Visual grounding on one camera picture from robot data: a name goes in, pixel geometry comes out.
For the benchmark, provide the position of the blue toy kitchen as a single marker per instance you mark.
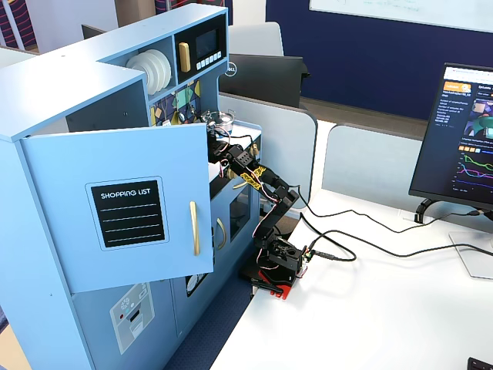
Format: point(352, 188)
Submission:
point(46, 115)

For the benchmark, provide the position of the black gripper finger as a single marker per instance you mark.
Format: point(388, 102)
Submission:
point(212, 152)
point(212, 133)

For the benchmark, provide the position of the blue shopping list cabinet door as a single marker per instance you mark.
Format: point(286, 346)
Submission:
point(115, 162)

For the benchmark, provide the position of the lit computer monitor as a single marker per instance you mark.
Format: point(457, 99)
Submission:
point(454, 135)

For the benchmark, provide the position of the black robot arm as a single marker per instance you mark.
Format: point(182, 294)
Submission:
point(277, 216)

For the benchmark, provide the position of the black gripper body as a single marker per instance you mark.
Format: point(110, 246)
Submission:
point(212, 139)

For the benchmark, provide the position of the silver monitor stand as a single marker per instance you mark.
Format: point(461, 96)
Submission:
point(471, 254)

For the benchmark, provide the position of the steel pot with lid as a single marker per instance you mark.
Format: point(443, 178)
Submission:
point(223, 118)

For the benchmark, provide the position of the gold stove knob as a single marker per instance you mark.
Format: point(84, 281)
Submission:
point(254, 149)
point(232, 174)

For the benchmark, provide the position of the grey office chair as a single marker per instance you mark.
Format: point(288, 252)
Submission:
point(256, 38)

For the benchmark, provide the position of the whiteboard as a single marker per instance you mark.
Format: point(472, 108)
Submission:
point(404, 9)

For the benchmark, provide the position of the grey desk divider panel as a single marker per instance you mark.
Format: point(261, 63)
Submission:
point(369, 162)
point(285, 146)

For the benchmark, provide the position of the black keyboard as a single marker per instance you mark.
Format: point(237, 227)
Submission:
point(479, 364)

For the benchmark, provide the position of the white plate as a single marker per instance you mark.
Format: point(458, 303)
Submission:
point(138, 65)
point(166, 69)
point(154, 73)

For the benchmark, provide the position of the red and black table clamp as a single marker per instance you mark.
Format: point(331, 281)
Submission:
point(275, 283)

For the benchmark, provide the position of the black dell monitor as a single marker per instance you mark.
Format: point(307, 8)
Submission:
point(265, 79)

